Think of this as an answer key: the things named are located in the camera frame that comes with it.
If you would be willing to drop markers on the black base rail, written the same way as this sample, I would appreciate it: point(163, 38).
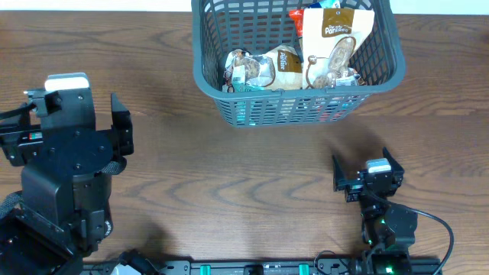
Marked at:
point(134, 262)

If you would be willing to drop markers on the orange spaghetti pasta package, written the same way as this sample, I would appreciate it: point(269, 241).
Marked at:
point(297, 21)

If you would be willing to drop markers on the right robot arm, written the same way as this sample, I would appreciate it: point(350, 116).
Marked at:
point(386, 228)

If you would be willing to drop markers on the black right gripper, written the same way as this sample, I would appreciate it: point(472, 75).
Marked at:
point(352, 183)

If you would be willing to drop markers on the grey plastic laundry basket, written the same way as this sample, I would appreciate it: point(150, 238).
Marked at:
point(221, 26)

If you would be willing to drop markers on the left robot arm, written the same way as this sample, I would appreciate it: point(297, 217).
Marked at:
point(61, 213)

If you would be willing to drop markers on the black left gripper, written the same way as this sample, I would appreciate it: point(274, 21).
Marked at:
point(118, 141)

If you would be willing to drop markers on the blue Kleenex tissue pack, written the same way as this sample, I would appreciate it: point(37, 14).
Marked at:
point(328, 4)

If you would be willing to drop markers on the teal snack wrapper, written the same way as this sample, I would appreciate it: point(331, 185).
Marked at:
point(233, 87)

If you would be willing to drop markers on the beige snack pouch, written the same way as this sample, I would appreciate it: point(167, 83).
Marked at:
point(279, 68)
point(362, 25)

